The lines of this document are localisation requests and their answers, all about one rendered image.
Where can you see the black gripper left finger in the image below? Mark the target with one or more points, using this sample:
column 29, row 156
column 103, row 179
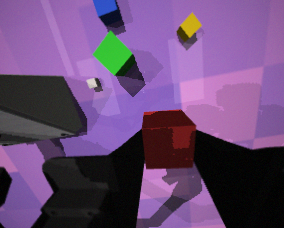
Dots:
column 121, row 172

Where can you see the blue block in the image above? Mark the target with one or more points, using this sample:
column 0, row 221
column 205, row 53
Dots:
column 107, row 11

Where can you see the yellow cube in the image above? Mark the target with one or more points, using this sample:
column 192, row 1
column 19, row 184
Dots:
column 188, row 27

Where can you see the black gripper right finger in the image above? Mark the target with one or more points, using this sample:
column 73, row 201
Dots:
column 237, row 178

